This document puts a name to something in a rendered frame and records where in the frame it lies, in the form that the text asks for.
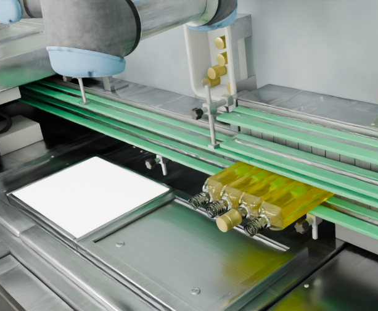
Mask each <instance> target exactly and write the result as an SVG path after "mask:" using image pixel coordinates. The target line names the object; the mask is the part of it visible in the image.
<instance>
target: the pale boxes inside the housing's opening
mask: <svg viewBox="0 0 378 311"><path fill-rule="evenodd" d="M18 98H21V95H20V91H19V88H18V87H16V88H12V89H9V90H7V91H3V92H0V104H3V103H6V102H9V101H13V100H15V99H18ZM11 119H12V126H11V127H10V129H9V130H8V131H7V132H5V133H2V134H0V156H3V155H5V154H8V153H10V152H12V151H16V150H17V149H20V148H23V147H25V146H28V145H30V144H33V143H35V142H38V141H41V140H43V135H42V132H41V128H40V125H39V123H37V122H35V121H32V120H30V119H28V118H26V117H23V116H21V115H17V116H15V117H11ZM6 125H7V119H6V120H3V121H0V131H1V130H2V129H3V128H4V127H5V126H6Z"/></svg>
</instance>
